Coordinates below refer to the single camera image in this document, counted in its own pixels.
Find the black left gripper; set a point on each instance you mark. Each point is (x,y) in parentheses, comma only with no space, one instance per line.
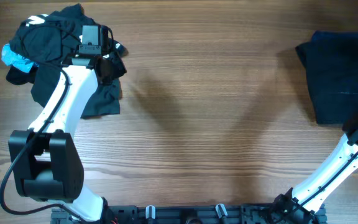
(120,70)

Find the black t-shirt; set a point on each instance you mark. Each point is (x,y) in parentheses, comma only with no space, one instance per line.
(332,77)

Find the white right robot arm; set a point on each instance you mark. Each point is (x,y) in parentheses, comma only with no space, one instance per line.
(300,204)

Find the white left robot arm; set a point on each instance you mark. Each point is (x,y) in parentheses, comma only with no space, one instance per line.
(44,161)

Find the dark green clothes pile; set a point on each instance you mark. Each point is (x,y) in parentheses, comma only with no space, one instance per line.
(48,39)

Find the light blue garment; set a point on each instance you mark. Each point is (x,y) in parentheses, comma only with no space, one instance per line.
(21,63)

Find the folded navy blue garment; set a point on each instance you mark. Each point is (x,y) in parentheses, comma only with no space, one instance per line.
(322,35)

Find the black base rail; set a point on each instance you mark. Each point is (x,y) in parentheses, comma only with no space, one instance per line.
(245,213)

